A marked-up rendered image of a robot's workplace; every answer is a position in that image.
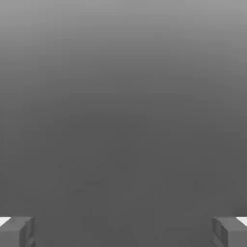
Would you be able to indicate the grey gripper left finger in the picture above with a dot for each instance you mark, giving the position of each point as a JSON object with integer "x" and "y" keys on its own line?
{"x": 15, "y": 233}

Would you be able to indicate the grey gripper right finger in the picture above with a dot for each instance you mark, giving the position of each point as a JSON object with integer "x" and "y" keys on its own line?
{"x": 231, "y": 233}

